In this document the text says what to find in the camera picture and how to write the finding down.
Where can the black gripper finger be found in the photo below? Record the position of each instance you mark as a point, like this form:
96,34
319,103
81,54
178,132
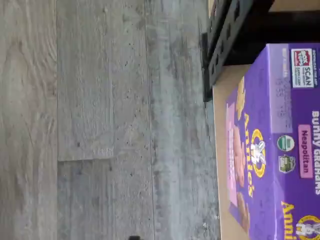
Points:
135,238

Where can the purple Annie's box pink patch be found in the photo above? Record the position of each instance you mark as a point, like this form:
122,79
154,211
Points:
275,150

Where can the wooden shelf board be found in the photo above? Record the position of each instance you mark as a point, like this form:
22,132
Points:
221,150
295,5

